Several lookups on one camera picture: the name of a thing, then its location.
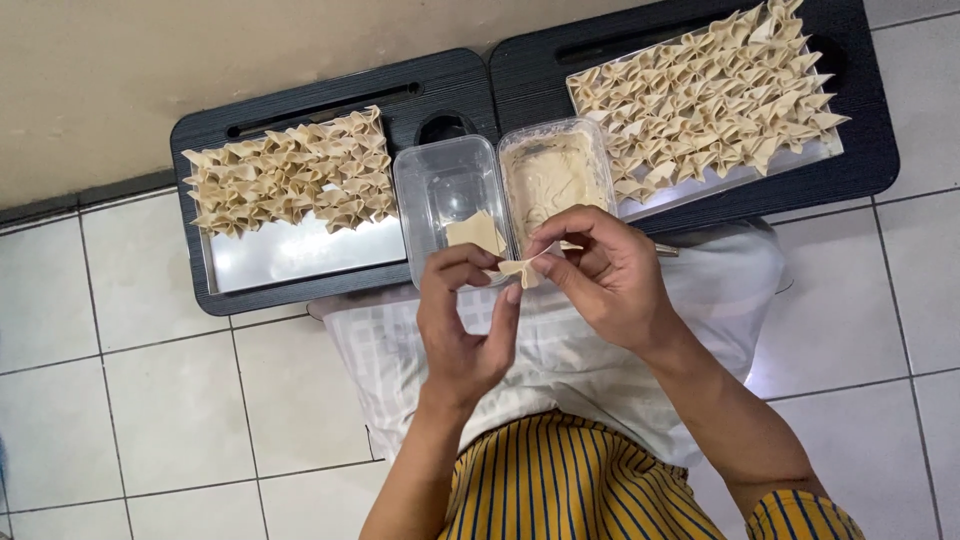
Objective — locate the person's left hand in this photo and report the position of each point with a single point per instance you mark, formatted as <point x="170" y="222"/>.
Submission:
<point x="450" y="352"/>

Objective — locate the person's right hand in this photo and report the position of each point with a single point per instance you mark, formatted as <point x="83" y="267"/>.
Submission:
<point x="615" y="292"/>

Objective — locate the dough wrapper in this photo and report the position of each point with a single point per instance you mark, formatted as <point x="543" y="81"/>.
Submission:
<point x="525" y="271"/>

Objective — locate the white checked cloth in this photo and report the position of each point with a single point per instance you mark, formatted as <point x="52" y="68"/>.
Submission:
<point x="570" y="367"/>

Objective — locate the flat square dough wrappers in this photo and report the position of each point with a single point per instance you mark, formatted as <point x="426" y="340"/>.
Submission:
<point x="474" y="231"/>

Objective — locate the beige filling paste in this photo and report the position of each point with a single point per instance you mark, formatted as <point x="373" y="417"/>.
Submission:
<point x="551" y="176"/>

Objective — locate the clear plastic container with filling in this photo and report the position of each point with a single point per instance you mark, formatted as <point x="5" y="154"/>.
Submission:
<point x="559" y="135"/>

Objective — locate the yellow striped clothing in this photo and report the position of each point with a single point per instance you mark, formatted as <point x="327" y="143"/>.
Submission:
<point x="555" y="487"/>

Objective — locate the full metal tray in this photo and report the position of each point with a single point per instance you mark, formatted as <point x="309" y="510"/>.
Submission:
<point x="750" y="176"/>

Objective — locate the half-filled metal tray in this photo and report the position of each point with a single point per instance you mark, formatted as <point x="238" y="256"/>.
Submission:
<point x="300" y="251"/>

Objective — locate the large group of folded dumplings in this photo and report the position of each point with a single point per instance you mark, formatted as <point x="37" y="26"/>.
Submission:
<point x="705" y="97"/>

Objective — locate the black lap table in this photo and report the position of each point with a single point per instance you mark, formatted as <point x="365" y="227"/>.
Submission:
<point x="442" y="86"/>
<point x="547" y="67"/>

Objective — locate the small group of folded dumplings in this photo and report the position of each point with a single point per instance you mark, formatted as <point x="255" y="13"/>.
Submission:
<point x="292" y="176"/>

